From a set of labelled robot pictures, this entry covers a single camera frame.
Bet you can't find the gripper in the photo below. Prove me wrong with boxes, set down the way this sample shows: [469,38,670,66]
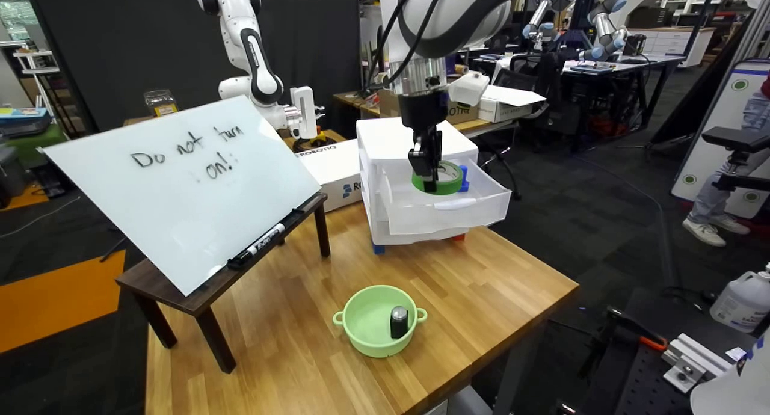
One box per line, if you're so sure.
[398,90,449,194]

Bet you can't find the green masking tape roll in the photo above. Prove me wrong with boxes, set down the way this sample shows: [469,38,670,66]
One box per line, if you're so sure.
[411,160,464,196]

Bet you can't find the white robot arm with gripper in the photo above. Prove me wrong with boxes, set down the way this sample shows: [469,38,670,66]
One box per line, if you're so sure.
[196,0,326,141]

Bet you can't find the white plastic drawer unit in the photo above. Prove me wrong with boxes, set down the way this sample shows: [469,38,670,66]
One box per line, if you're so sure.
[356,117,513,247]

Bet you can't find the brown cardboard box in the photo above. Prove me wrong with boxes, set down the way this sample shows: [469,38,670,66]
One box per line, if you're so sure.
[378,88,480,126]

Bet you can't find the white plastic drawer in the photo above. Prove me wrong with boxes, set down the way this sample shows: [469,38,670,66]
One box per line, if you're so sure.
[377,159,513,236]

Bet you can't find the flat white box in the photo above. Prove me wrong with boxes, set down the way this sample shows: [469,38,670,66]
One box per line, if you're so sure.
[478,85,547,125]

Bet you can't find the long white cardboard box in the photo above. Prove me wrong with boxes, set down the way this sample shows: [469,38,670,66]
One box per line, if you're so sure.
[294,139,365,214]

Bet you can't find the black office chair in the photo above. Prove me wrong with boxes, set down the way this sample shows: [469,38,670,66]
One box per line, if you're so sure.
[492,51,567,138]

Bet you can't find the black cylinder with silver top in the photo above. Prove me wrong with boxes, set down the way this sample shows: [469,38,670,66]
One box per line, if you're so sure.
[389,305,410,340]

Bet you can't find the black marker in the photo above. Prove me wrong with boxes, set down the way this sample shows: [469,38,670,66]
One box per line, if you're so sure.
[227,223,287,271]

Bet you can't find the black desk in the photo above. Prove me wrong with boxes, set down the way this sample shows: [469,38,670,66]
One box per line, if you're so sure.
[471,51,688,136]

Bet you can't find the grey and blue robot arms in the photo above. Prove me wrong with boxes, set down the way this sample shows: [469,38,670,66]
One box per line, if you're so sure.
[522,0,630,63]

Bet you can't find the whiteboard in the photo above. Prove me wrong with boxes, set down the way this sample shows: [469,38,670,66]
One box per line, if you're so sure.
[41,94,323,297]

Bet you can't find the white panel with green dots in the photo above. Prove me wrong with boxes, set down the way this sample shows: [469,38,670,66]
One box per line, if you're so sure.
[670,58,770,221]

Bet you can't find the orange and black clamp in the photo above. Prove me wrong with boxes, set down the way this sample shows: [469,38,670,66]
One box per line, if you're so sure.
[604,306,669,353]

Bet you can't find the small dark wooden table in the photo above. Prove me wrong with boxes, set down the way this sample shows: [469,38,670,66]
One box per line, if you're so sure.
[115,192,332,375]

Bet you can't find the person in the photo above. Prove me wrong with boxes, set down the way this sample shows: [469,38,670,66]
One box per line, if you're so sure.
[682,71,770,248]

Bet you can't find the black curtain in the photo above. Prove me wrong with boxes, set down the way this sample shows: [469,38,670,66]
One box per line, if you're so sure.
[23,0,362,140]

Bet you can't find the white plastic jug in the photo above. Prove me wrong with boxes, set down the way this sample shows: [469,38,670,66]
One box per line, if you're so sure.
[709,263,770,334]

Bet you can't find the white shelf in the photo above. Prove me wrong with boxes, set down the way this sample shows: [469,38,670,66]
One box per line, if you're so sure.
[11,41,68,133]

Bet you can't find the white drawer handle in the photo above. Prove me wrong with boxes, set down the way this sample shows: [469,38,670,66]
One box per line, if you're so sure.
[433,197,479,212]

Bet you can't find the green bowl with handles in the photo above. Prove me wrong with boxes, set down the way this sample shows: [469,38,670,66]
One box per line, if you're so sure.
[332,284,428,359]

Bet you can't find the aluminium bracket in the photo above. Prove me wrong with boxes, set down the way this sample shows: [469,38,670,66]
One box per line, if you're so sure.
[661,333,733,395]

